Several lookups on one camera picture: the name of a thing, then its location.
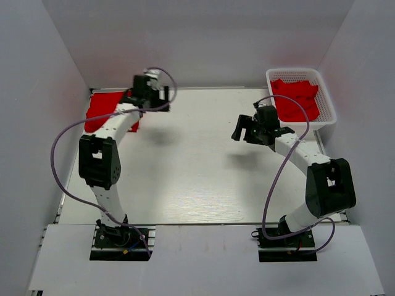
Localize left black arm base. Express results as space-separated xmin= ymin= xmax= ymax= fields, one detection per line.
xmin=89 ymin=226 xmax=155 ymax=261

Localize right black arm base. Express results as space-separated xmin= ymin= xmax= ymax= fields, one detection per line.
xmin=251 ymin=228 xmax=317 ymax=263

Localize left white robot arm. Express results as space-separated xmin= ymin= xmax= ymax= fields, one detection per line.
xmin=78 ymin=68 xmax=169 ymax=246

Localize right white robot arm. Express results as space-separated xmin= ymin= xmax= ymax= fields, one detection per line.
xmin=231 ymin=106 xmax=357 ymax=246

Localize folded red t shirt stack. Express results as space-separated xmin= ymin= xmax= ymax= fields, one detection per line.
xmin=84 ymin=91 xmax=124 ymax=133

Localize red t shirts in basket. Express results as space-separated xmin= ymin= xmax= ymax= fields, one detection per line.
xmin=270 ymin=79 xmax=320 ymax=122

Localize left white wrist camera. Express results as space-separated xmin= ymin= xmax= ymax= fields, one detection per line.
xmin=144 ymin=68 xmax=161 ymax=90

